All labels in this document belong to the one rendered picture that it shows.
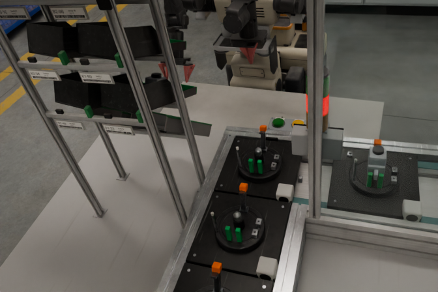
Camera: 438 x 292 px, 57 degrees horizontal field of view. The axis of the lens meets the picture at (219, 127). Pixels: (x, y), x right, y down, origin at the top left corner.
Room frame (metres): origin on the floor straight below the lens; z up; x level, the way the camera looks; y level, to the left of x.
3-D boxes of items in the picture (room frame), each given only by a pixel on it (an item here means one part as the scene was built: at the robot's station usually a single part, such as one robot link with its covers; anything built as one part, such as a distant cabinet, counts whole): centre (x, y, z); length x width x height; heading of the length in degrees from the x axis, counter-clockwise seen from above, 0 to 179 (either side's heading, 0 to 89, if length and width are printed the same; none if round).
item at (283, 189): (0.88, -0.10, 1.01); 0.24 x 0.24 x 0.13; 65
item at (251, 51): (1.08, -0.13, 1.27); 0.07 x 0.07 x 0.09; 65
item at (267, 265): (0.65, 0.00, 1.01); 0.24 x 0.24 x 0.13; 65
